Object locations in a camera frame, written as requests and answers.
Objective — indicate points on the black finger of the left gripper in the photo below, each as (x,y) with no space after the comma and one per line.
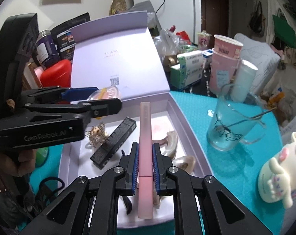
(84,110)

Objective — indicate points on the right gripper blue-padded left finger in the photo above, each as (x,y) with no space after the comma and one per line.
(89,206)

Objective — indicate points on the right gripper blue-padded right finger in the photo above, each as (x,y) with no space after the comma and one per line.
(202,205)

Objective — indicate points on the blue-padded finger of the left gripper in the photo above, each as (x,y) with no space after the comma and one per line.
(77,93)

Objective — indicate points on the round pink blush compact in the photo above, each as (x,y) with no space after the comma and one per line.
(105,94)

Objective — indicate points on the pearly wavy hair claw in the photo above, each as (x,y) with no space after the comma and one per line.
(170,142)

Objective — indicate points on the pink slim rectangular tube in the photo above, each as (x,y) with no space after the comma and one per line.
(145,172)

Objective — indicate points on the person's left hand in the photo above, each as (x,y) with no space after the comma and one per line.
(25,163)

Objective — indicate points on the red plastic container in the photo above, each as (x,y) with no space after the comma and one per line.
(57,75)

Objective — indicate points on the dark purple jar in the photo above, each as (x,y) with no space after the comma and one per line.
(47,53)

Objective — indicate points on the teal bubble mailer mat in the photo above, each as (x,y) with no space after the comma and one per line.
(189,115)

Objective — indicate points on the open lavender gift box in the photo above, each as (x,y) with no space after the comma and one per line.
(118,50)

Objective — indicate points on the black snack packet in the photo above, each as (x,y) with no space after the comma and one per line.
(63,38)

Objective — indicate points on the cream Cinnamoroll water bottle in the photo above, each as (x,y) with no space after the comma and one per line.
(277,177)

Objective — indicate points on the clear plastic bag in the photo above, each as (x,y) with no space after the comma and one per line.
(168,46)

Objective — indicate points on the glass Hello Kitty mug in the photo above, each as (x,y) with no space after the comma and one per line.
(227,112)

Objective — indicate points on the green white medicine box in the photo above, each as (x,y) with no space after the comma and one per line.
(188,70)

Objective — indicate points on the pale mint tumbler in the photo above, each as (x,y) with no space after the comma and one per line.
(244,77)

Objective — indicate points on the white refrigerator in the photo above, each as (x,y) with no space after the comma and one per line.
(185,15)

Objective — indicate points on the pink paper cups stack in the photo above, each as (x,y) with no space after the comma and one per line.
(225,60)

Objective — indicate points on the dark brown door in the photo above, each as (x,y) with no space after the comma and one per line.
(216,18)

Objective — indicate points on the black hanging handbag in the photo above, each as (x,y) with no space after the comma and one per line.
(257,21)

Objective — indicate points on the green tote bag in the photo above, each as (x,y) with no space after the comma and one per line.
(284,31)

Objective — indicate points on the woven wall plate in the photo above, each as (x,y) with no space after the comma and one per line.
(117,7)

